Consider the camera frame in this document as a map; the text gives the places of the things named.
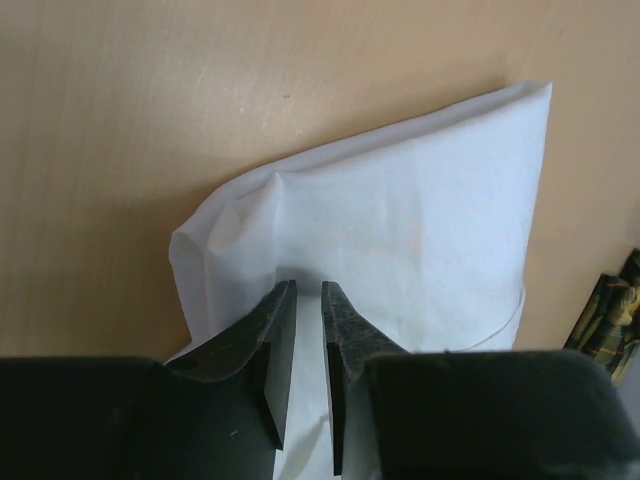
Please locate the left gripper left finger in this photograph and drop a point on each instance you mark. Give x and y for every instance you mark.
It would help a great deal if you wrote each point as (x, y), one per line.
(216, 412)

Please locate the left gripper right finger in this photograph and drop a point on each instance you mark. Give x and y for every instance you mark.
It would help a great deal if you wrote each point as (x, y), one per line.
(482, 415)

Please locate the yellow plaid shirt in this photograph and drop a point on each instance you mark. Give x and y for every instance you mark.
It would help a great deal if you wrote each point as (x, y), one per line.
(608, 328)

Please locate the white long sleeve shirt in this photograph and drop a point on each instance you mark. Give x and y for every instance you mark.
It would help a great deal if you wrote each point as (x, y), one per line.
(424, 224)

